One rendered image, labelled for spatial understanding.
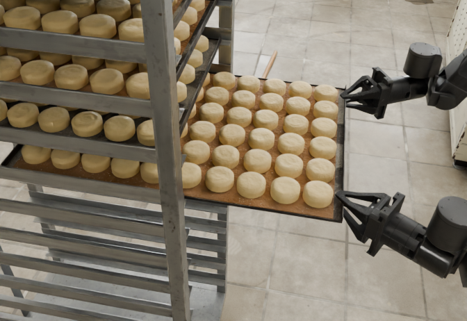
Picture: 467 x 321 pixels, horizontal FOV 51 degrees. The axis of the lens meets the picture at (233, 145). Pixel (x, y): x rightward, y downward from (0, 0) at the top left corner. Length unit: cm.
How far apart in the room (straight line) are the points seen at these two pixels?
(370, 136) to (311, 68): 73
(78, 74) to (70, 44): 10
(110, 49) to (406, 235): 51
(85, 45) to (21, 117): 24
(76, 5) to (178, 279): 51
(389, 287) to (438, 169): 80
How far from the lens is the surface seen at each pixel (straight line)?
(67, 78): 78
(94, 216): 92
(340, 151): 96
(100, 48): 68
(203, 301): 177
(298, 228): 218
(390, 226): 81
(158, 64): 63
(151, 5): 59
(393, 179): 252
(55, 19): 75
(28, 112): 89
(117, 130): 81
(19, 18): 77
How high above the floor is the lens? 165
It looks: 40 degrees down
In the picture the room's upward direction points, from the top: 2 degrees clockwise
